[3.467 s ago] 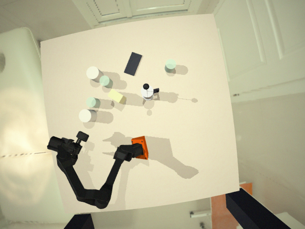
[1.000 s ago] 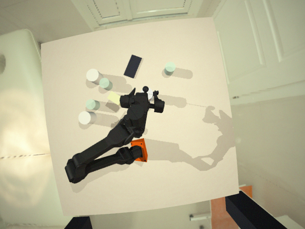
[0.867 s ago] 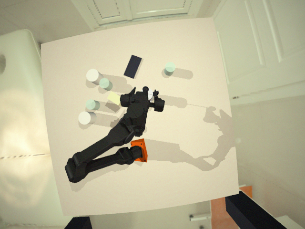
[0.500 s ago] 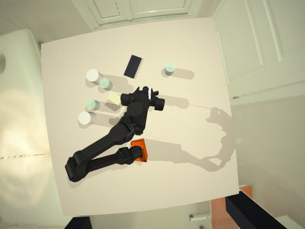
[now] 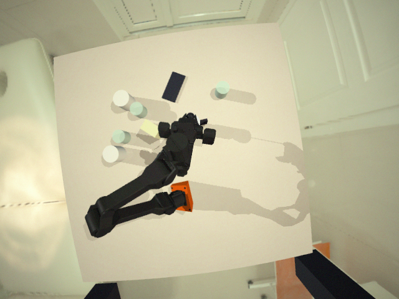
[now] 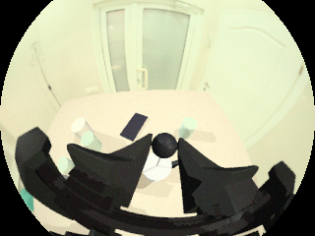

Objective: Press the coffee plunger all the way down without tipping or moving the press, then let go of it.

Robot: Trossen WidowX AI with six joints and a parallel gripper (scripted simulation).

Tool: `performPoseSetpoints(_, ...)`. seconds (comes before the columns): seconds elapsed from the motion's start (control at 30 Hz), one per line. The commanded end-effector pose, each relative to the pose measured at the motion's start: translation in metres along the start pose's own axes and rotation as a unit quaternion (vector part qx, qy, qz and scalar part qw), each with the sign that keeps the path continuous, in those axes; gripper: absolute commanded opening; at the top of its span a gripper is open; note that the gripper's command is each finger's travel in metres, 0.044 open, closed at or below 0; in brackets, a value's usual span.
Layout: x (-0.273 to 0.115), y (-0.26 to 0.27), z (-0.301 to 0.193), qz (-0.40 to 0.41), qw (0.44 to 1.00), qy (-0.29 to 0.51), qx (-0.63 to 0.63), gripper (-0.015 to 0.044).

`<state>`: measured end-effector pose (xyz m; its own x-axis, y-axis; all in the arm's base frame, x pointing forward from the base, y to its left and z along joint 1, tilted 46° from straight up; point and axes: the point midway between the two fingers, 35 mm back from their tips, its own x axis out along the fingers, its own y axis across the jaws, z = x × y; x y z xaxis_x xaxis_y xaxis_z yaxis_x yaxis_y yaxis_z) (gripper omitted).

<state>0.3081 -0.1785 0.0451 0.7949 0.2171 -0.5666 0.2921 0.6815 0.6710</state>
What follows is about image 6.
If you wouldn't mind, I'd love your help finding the black flat bar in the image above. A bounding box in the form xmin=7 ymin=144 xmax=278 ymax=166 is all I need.
xmin=119 ymin=113 xmax=147 ymax=142

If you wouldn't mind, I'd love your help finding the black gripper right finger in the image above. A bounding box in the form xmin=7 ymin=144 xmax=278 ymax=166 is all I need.
xmin=177 ymin=138 xmax=259 ymax=215

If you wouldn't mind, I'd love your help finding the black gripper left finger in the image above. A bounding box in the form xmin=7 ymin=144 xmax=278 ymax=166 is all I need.
xmin=67 ymin=134 xmax=153 ymax=208

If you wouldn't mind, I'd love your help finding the french press coffee maker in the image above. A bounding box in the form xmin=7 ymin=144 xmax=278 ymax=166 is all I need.
xmin=143 ymin=133 xmax=178 ymax=182

